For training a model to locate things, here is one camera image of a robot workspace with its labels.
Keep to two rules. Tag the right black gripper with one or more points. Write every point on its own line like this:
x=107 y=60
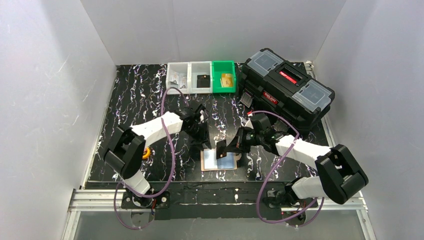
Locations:
x=238 y=145

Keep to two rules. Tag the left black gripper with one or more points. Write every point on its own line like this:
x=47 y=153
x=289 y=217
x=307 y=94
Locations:
x=201 y=135

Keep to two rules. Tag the dark brown credit card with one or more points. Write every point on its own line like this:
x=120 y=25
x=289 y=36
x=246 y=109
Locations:
x=221 y=149

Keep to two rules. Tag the beige leather card holder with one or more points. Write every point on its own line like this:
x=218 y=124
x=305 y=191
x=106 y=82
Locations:
x=210 y=162

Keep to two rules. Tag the white silver credit card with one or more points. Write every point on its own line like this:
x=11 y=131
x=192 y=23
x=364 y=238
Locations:
x=182 y=81

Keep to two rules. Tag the yellow VIP credit card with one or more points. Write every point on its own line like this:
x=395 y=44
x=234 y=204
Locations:
x=226 y=80

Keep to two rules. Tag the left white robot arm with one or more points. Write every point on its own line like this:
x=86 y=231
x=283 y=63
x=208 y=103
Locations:
x=125 y=148

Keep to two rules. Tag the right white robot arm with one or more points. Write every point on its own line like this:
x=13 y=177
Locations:
x=339 y=175

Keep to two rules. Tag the silver cards in bin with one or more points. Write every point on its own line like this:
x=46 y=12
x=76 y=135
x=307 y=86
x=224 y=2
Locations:
x=173 y=80

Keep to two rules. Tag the left white storage bin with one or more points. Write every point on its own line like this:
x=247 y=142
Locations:
x=178 y=67

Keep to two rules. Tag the white storage bin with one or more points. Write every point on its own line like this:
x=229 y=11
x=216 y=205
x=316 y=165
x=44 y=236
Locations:
x=197 y=68
x=178 y=67

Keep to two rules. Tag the black plastic toolbox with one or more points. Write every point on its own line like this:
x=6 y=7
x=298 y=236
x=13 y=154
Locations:
x=270 y=83

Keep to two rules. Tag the middle white storage bin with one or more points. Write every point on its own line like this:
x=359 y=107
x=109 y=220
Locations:
x=197 y=68

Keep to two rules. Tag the green storage bin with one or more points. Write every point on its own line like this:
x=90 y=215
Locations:
x=219 y=67

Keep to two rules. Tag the aluminium frame rail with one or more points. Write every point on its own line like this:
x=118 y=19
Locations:
x=209 y=210

